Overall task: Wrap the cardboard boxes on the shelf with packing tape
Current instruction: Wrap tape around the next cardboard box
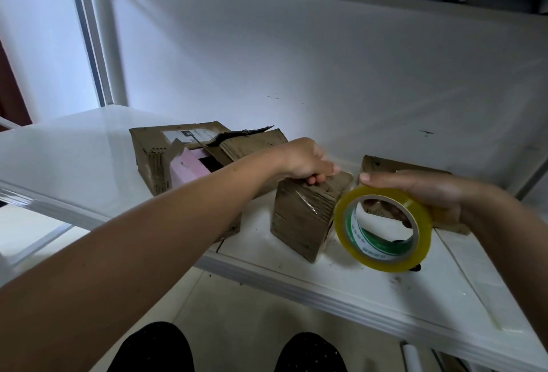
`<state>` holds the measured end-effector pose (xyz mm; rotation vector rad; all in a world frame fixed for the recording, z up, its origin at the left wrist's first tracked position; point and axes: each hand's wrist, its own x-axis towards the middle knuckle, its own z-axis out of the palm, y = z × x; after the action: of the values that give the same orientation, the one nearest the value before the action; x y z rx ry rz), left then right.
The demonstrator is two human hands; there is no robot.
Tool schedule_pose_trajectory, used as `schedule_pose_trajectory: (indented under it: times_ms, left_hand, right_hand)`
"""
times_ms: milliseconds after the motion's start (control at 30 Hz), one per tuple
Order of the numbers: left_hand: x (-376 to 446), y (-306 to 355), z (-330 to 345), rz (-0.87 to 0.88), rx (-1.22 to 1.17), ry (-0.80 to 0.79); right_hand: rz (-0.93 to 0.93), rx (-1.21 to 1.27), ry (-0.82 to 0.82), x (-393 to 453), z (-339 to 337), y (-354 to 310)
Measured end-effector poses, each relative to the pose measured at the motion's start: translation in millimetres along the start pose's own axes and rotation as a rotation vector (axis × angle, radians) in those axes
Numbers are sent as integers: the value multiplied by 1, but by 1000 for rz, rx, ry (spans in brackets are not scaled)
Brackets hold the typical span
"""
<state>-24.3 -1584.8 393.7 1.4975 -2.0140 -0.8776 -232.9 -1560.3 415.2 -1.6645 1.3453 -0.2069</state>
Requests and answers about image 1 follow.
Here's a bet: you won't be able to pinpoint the person's right hand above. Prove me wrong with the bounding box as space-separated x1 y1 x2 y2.
358 169 481 211

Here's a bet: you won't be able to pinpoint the person's left hand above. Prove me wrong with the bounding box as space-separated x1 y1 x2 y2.
272 137 341 187

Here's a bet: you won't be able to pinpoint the small cardboard box red label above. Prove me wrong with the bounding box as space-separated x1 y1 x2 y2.
271 170 356 264

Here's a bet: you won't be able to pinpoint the corrugated cardboard box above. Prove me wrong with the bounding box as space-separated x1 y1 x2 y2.
203 125 289 168

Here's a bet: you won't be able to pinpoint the yellow tape roll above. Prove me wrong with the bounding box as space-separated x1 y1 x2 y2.
332 184 434 274

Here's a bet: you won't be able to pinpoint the pink carton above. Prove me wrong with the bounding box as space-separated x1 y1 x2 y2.
164 138 243 242

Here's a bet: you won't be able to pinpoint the long cardboard box white label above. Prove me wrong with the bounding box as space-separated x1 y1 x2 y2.
129 121 232 197

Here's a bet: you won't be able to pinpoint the person's right forearm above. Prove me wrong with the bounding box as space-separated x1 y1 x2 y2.
458 183 548 351

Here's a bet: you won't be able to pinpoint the person's left forearm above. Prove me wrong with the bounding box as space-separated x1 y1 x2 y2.
0 149 288 372

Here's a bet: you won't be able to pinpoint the person's black trousers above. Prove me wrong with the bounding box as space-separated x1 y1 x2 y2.
106 320 349 372

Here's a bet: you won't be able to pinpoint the white tube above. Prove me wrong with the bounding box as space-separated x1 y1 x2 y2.
401 342 425 372

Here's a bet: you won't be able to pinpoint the white metal shelf rack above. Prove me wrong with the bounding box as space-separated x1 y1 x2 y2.
0 0 548 372

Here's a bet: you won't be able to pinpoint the red-brown door frame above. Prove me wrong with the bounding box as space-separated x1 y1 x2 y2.
0 40 33 132

